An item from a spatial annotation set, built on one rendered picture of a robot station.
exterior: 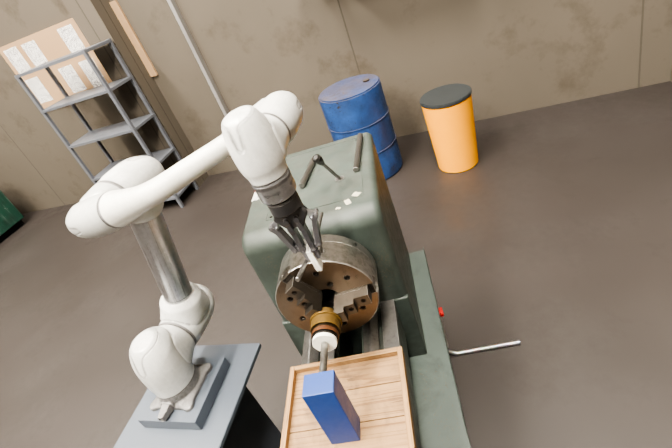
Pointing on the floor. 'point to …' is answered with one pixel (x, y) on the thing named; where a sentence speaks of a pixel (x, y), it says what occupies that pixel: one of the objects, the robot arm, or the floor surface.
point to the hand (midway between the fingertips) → (313, 258)
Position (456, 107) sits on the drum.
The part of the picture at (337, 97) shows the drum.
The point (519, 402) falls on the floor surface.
